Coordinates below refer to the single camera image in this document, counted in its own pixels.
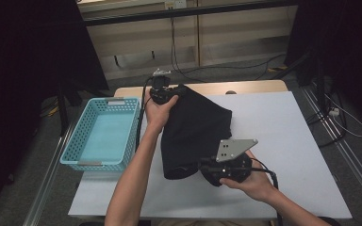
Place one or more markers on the black stand legs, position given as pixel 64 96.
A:
pixel 319 81
pixel 63 109

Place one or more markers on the light blue plastic basket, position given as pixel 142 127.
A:
pixel 106 141

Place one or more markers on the dark knit vest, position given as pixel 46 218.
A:
pixel 194 132

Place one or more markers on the beige wooden cabinet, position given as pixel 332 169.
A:
pixel 232 37

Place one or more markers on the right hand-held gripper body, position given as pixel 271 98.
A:
pixel 232 147

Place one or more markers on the white power plug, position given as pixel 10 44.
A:
pixel 334 112

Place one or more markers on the white wall outlet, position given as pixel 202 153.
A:
pixel 176 3

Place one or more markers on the black metal bar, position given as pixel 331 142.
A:
pixel 185 12

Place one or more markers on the person's left hand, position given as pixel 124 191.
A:
pixel 157 114

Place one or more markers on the aluminium floor rail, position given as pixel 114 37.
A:
pixel 48 182
pixel 345 150

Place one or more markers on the person's right hand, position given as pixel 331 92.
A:
pixel 257 185

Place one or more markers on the small black bracket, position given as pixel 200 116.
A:
pixel 116 60

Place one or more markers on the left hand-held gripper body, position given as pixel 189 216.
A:
pixel 161 91

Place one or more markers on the yellow black floor tape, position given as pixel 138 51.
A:
pixel 278 67
pixel 52 110

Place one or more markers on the black curtain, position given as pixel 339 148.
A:
pixel 342 40
pixel 22 62

